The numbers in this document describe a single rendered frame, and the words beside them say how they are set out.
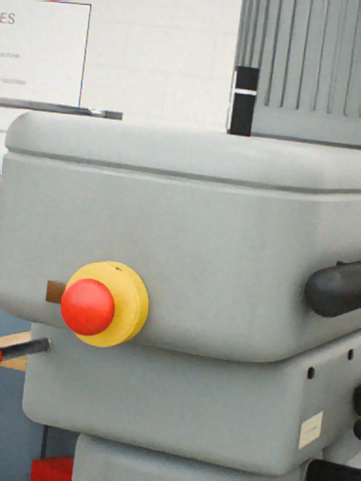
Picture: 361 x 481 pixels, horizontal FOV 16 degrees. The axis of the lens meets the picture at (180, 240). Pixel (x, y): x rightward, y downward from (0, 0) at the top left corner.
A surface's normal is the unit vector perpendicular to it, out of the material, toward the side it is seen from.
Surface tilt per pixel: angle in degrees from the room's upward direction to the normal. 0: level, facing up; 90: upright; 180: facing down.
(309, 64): 90
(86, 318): 93
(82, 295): 85
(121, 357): 90
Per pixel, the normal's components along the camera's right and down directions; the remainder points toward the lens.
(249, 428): -0.38, 0.04
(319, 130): -0.15, 0.07
